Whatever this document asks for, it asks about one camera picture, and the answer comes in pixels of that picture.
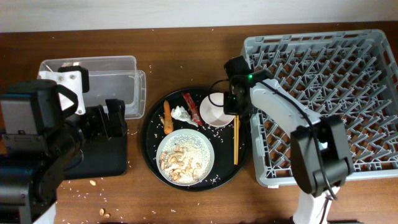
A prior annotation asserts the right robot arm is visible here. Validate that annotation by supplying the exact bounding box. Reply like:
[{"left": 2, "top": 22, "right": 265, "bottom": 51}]
[{"left": 223, "top": 56, "right": 354, "bottom": 223}]

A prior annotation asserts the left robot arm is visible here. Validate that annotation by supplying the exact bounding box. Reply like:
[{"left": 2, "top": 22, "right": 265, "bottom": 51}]
[{"left": 1, "top": 80, "right": 127, "bottom": 223}]

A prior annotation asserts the grey dishwasher rack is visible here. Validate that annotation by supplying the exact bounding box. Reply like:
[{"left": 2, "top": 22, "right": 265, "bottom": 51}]
[{"left": 241, "top": 29, "right": 397, "bottom": 180}]

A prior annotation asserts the clear plastic bin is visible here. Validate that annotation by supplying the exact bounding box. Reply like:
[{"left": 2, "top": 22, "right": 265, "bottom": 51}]
[{"left": 39, "top": 55, "right": 146, "bottom": 119}]

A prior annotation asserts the black rectangular tray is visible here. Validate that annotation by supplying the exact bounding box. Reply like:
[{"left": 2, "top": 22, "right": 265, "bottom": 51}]
[{"left": 63, "top": 119, "right": 127, "bottom": 180}]

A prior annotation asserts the peanut shell on tray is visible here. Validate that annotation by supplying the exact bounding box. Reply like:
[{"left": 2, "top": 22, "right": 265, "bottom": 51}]
[{"left": 159, "top": 116, "right": 165, "bottom": 125}]

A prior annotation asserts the orange carrot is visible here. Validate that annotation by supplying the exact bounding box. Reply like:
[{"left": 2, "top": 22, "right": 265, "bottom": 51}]
[{"left": 164, "top": 100, "right": 174, "bottom": 134}]

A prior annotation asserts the crumpled white tissue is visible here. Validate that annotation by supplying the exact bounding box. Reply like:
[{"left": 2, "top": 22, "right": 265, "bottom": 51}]
[{"left": 171, "top": 106, "right": 198, "bottom": 127}]

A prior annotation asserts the red snack wrapper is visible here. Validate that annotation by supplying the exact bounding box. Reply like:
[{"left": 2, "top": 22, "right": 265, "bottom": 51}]
[{"left": 182, "top": 93, "right": 203, "bottom": 126}]

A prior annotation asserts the round black serving tray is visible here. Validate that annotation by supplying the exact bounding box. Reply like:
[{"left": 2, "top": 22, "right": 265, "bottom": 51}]
[{"left": 141, "top": 86, "right": 252, "bottom": 192}]

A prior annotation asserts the grey plate with rice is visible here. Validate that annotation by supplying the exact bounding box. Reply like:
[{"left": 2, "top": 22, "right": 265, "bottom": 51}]
[{"left": 155, "top": 129, "right": 215, "bottom": 187}]

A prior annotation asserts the peanut shell pair on table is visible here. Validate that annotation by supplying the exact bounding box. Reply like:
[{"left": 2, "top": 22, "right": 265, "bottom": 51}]
[{"left": 99, "top": 208, "right": 111, "bottom": 218}]

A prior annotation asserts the left wooden chopstick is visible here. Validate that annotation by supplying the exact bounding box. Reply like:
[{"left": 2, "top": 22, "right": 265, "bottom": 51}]
[{"left": 233, "top": 115, "right": 238, "bottom": 166}]

